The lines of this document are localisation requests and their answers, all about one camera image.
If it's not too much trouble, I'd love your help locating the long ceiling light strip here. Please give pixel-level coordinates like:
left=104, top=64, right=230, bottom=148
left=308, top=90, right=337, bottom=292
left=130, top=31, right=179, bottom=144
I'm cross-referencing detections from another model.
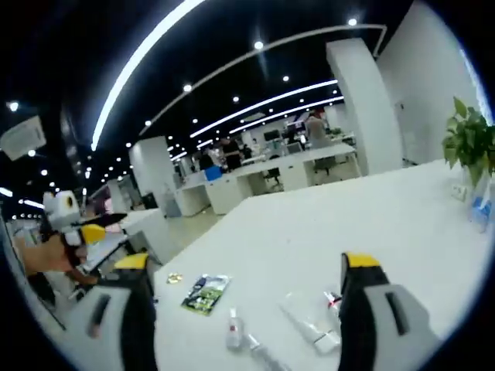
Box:
left=90, top=0, right=206, bottom=151

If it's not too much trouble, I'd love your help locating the ceiling air conditioner unit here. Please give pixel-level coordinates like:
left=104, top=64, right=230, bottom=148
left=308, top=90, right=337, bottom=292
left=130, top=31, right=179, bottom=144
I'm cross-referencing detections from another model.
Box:
left=0, top=115, right=47, bottom=162

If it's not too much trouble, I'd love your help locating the row of white office desks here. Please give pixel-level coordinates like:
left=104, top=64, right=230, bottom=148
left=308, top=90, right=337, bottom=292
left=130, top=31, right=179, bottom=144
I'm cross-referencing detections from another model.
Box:
left=176, top=142, right=359, bottom=216

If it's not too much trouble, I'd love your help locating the green potted plant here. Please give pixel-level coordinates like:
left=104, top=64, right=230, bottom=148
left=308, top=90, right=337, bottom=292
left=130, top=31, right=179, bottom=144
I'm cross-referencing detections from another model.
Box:
left=442, top=96, right=495, bottom=189

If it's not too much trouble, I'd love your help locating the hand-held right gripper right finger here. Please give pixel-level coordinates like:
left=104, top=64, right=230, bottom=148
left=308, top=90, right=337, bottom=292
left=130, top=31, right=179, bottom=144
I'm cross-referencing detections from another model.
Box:
left=338, top=250, right=435, bottom=371

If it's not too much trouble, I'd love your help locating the tall white skincare tube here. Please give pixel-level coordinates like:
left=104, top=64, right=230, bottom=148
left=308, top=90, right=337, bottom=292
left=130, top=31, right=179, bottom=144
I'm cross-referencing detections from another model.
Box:
left=278, top=297, right=342, bottom=355

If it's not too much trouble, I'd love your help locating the green and black packet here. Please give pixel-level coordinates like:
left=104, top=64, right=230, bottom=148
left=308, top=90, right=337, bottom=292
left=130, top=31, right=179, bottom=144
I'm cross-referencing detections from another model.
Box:
left=180, top=274, right=232, bottom=317

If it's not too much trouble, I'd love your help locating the small clear skincare bottle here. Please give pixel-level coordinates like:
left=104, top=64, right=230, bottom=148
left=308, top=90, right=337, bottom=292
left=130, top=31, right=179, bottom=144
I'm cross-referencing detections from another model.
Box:
left=226, top=307, right=248, bottom=351

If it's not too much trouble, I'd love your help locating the single white desk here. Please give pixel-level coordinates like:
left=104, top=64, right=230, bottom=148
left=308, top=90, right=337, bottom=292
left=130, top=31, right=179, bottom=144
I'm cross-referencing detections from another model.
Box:
left=83, top=208, right=171, bottom=271

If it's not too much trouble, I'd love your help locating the blue and white packet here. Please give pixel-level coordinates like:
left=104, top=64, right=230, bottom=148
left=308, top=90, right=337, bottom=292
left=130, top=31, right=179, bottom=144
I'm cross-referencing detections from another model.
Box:
left=469, top=181, right=495, bottom=233

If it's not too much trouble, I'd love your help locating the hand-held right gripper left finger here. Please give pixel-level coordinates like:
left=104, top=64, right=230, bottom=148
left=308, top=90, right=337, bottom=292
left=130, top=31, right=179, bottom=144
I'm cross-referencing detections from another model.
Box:
left=67, top=253, right=158, bottom=371

